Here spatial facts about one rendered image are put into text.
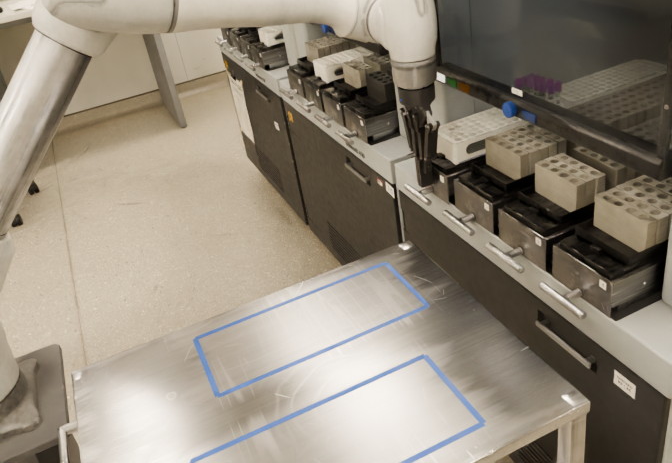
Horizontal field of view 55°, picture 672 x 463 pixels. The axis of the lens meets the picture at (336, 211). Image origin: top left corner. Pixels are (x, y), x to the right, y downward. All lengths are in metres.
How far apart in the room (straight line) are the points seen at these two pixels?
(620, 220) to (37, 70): 1.00
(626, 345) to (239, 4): 0.82
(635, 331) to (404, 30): 0.66
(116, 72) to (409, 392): 4.09
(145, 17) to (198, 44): 3.77
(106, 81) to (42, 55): 3.56
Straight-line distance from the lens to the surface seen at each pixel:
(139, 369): 1.04
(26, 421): 1.23
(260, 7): 1.14
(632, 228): 1.12
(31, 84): 1.23
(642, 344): 1.10
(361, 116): 1.74
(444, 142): 1.43
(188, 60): 4.83
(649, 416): 1.18
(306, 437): 0.86
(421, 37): 1.27
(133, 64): 4.77
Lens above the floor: 1.47
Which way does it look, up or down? 30 degrees down
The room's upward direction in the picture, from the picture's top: 10 degrees counter-clockwise
